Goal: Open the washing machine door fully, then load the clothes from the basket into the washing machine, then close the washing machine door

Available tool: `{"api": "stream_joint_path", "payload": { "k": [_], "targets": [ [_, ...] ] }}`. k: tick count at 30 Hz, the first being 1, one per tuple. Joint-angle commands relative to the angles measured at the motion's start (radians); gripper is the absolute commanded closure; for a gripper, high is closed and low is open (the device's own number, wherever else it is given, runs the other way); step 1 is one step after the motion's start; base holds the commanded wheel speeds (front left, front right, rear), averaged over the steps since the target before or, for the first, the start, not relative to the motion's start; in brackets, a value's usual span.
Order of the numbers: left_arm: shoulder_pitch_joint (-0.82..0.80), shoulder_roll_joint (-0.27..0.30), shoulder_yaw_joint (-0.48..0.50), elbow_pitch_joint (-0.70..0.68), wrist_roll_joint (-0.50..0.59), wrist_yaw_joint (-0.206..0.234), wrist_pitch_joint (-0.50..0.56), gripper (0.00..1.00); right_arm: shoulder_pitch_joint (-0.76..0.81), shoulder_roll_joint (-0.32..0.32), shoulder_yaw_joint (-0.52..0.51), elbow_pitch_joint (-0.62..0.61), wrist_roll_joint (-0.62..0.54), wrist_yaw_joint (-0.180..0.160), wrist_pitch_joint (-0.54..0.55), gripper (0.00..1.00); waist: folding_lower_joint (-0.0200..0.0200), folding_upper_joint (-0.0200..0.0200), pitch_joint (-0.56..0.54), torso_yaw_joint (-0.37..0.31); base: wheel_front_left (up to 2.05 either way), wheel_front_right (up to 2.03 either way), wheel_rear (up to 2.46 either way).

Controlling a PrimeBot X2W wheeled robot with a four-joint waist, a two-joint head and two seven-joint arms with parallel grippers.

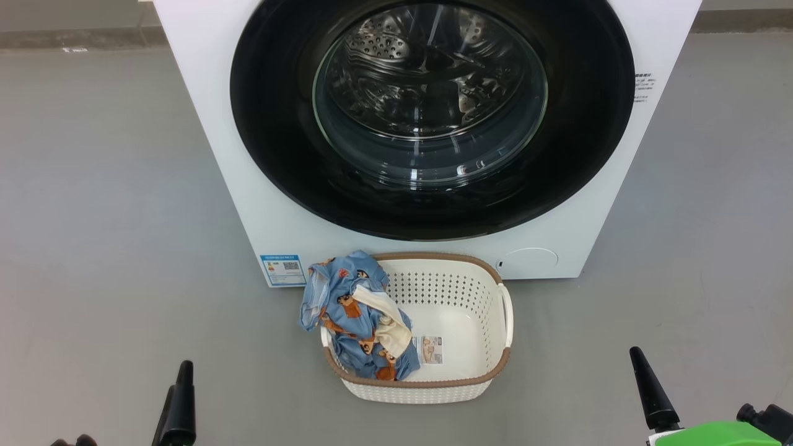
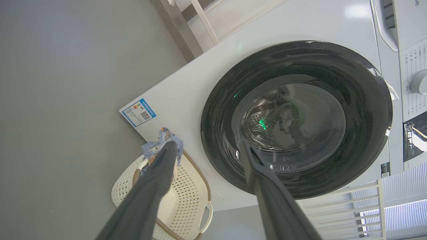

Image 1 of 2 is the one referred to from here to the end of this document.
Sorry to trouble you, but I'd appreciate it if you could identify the white front-load washing machine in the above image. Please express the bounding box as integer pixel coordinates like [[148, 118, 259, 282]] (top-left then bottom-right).
[[154, 0, 703, 289]]

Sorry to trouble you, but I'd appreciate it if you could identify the cream perforated laundry basket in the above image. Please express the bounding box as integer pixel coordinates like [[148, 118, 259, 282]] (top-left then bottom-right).
[[320, 252, 514, 404]]

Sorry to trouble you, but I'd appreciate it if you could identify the black text instruction sticker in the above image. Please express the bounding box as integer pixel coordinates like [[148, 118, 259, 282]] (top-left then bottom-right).
[[633, 71, 659, 103]]

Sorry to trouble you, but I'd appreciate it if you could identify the round white filter cover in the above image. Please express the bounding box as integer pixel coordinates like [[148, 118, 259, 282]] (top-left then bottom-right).
[[499, 248, 559, 279]]

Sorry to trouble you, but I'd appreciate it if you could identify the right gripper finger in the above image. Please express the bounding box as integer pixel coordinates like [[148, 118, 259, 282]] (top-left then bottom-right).
[[629, 347, 681, 432]]

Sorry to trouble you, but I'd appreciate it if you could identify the cream plain garment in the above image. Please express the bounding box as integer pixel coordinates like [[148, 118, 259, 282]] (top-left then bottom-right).
[[352, 286, 413, 359]]

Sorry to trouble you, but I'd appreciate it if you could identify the paper label inside basket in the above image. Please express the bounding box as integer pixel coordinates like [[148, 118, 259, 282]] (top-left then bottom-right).
[[413, 336, 444, 365]]

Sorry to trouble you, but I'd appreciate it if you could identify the stainless steel washing machine drum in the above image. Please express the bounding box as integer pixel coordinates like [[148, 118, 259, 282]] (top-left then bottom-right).
[[319, 0, 546, 143]]

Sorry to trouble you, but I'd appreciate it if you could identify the blue energy label sticker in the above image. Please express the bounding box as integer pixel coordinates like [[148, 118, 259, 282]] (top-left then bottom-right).
[[260, 254, 307, 287]]

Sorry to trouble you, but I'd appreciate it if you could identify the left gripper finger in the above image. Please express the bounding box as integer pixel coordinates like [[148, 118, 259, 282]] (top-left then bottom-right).
[[152, 385, 175, 446], [162, 361, 196, 446]]

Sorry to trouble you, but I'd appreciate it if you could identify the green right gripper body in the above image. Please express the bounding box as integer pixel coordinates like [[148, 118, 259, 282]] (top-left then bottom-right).
[[647, 421, 782, 446]]

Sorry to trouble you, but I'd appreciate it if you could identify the blue cartoon print garment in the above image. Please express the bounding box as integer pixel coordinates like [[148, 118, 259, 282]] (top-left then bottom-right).
[[300, 250, 421, 381]]

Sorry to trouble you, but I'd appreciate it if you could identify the round black glass washer door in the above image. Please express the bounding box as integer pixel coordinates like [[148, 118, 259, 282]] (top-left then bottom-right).
[[230, 0, 637, 242]]

